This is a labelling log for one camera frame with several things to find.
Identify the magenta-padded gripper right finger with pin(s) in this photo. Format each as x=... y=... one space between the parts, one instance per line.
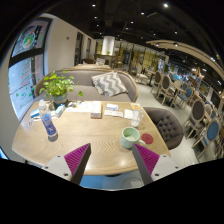
x=146 y=158

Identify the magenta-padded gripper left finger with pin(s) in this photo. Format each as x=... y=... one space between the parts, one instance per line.
x=77 y=159

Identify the clear blue-labelled water bottle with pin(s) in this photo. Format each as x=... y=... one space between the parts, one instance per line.
x=49 y=124

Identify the flat round red coaster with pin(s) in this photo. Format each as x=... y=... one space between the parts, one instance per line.
x=148 y=139

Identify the pale green mug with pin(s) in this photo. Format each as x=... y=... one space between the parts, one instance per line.
x=128 y=139

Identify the dark grey tufted armchair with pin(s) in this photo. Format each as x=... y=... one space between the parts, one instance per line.
x=166 y=126

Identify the clear plastic cup with straw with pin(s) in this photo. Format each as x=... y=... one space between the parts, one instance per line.
x=136 y=118

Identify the white paper napkin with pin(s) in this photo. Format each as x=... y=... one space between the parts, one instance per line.
x=128 y=114

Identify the small blue tissue box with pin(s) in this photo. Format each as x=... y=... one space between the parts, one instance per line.
x=60 y=110

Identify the small yellow card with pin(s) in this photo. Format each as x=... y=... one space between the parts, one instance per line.
x=135 y=106

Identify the thick white book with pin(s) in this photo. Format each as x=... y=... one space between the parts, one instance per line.
x=87 y=106

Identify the small blue white packet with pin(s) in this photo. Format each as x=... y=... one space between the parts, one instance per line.
x=112 y=107

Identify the grey wood-trimmed sofa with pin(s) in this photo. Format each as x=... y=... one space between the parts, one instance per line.
x=85 y=93

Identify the group of dining chairs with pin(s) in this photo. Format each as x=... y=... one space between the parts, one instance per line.
x=200 y=111

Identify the green potted plant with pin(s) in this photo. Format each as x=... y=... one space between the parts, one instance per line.
x=56 y=85

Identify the grey white chevron cushion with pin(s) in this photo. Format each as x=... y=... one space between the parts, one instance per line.
x=108 y=84

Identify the white round pillar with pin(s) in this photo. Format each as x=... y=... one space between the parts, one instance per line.
x=108 y=45

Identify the group of ceiling spotlights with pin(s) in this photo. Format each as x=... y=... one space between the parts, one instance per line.
x=165 y=5

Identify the black-framed illustrated wall panel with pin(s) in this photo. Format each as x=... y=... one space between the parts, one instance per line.
x=28 y=71

